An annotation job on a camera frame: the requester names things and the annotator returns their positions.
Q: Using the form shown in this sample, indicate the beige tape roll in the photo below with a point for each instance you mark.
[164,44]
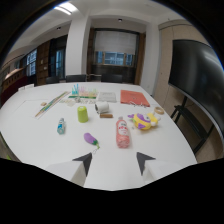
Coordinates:
[159,110]

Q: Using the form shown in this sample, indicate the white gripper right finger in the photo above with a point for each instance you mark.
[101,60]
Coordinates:
[156,168]

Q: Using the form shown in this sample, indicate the green plastic cup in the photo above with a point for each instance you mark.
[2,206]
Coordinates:
[82,114]

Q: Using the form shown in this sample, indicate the large black display screen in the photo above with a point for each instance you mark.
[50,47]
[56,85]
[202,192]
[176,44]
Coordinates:
[200,80]

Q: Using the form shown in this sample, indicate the long wooden ruler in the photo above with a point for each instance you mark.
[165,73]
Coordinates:
[51,104]

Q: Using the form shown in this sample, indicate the pink plastic bottle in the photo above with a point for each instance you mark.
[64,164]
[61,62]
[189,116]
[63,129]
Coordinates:
[122,133]

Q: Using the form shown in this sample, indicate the yellow purple plush fish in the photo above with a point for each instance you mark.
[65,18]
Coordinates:
[144,121]

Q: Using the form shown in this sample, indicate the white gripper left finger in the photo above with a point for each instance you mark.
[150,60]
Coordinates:
[71,170]

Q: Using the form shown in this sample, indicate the small round wooden disc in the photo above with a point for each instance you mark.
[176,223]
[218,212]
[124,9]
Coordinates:
[43,104]

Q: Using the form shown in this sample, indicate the window with roller blind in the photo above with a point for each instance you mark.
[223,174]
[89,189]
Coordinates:
[115,48]

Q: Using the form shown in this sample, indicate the black screen stand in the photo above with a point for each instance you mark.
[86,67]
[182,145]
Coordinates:
[190,121]

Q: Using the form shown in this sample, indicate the purple eggplant toy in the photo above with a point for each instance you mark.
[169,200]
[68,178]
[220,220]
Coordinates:
[90,138]

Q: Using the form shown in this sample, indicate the white paper sheet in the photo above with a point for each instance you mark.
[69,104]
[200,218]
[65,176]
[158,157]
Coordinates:
[106,96]

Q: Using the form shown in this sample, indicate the black office chair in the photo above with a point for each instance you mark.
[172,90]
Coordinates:
[52,79]
[111,78]
[76,78]

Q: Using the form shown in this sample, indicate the brown wooden block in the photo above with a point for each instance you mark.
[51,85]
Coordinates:
[106,116]

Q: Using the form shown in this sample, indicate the colourful test tube rack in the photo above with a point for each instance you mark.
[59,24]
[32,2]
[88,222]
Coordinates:
[83,91]

